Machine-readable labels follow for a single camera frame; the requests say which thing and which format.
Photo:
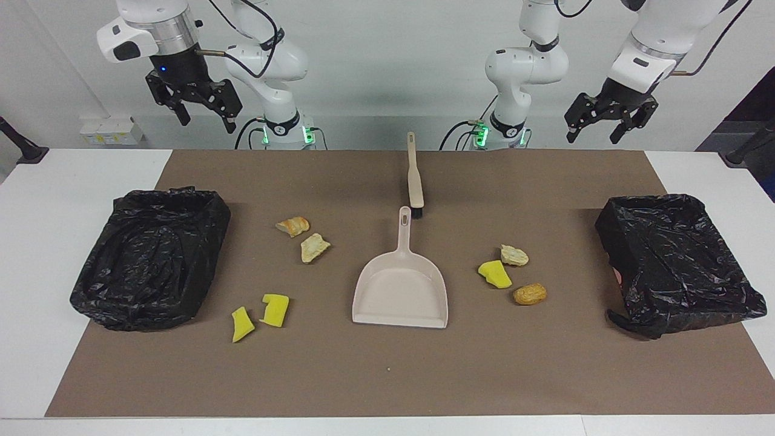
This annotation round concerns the notched yellow sponge piece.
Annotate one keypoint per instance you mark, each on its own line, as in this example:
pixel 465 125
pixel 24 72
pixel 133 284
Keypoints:
pixel 276 310

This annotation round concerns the brown table mat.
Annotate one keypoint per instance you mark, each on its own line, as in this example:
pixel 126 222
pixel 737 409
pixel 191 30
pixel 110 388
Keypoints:
pixel 387 375

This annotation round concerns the black stand foot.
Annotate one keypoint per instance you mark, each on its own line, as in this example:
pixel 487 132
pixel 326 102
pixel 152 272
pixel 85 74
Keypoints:
pixel 742 154
pixel 24 148

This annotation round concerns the black bag lined bin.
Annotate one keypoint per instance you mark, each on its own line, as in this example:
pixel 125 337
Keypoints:
pixel 145 266
pixel 672 260

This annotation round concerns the dark cabinet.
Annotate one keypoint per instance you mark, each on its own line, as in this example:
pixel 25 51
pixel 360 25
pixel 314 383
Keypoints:
pixel 757 103

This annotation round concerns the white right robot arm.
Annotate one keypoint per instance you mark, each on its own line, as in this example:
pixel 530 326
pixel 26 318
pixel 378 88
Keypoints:
pixel 266 66

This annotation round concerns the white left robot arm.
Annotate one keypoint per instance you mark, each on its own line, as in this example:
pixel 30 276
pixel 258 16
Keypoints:
pixel 527 66

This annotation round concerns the striped croissant piece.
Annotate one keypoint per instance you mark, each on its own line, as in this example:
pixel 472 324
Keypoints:
pixel 293 227

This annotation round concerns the brown bread roll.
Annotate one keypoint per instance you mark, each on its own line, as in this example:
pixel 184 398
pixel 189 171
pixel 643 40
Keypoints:
pixel 530 294

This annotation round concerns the beige plastic dustpan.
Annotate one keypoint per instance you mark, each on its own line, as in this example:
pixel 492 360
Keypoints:
pixel 399 290

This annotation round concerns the yellow sponge wedge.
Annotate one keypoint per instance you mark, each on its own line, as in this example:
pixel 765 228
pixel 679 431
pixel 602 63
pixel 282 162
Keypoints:
pixel 242 326

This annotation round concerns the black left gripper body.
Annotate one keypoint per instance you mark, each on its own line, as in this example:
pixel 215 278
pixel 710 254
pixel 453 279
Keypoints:
pixel 623 97

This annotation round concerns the yellow sponge green backing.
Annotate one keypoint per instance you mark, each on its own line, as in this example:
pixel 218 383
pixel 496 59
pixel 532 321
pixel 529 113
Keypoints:
pixel 495 274

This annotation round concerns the pale croissant chunk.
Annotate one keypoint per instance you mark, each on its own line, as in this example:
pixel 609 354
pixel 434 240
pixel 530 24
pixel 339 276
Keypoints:
pixel 514 255

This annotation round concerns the white power strip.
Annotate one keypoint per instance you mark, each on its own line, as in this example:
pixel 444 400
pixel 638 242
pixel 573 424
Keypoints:
pixel 112 132

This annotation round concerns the beige hand brush black bristles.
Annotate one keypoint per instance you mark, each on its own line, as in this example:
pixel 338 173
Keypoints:
pixel 415 181

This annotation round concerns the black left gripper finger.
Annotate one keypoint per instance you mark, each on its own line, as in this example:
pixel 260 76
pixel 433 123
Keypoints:
pixel 581 115
pixel 639 118

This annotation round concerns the pale bread piece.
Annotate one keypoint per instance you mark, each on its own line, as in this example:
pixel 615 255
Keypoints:
pixel 315 248

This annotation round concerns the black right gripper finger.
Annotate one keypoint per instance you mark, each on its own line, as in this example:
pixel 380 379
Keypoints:
pixel 166 92
pixel 227 100

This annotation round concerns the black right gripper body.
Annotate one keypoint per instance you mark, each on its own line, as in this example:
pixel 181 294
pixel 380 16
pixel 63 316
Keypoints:
pixel 181 75

